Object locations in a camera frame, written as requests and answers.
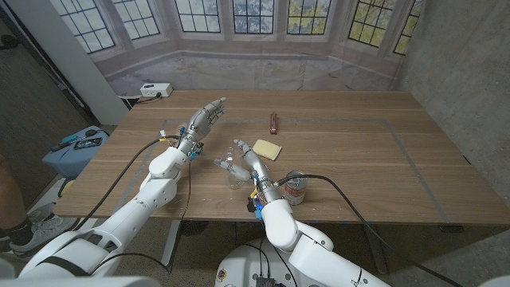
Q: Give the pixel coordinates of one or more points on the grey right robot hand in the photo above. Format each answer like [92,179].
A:
[255,167]

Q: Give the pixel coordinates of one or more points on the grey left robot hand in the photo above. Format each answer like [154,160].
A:
[199,123]

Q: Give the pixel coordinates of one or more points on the clear glass cup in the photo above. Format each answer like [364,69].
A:
[235,179]

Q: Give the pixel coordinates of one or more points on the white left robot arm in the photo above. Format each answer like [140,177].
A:
[127,215]

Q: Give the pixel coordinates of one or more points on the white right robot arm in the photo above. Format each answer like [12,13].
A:
[303,247]

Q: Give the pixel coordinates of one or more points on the yellow sponge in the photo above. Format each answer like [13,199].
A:
[267,149]

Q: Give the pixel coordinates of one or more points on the red and white tin can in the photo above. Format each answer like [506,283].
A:
[296,193]

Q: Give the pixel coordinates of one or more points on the red pocket knife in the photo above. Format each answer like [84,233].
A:
[273,123]

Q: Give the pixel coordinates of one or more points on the white power strip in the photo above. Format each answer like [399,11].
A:
[156,89]

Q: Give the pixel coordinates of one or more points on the printed window backdrop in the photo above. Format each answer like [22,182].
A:
[255,68]

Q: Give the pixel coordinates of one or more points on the black floor fan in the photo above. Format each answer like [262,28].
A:
[194,227]

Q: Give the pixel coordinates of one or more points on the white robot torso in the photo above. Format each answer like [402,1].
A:
[239,263]

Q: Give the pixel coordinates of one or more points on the grey metal table leg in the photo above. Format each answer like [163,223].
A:
[171,243]
[378,255]

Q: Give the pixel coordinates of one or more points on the black flat electronic device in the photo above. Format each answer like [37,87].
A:
[87,143]

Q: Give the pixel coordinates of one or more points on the yellow round object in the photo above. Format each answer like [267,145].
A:
[67,186]

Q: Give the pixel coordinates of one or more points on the grey and black sneaker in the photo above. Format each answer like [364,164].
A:
[44,231]

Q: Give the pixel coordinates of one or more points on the person's bare leg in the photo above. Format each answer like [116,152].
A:
[10,195]

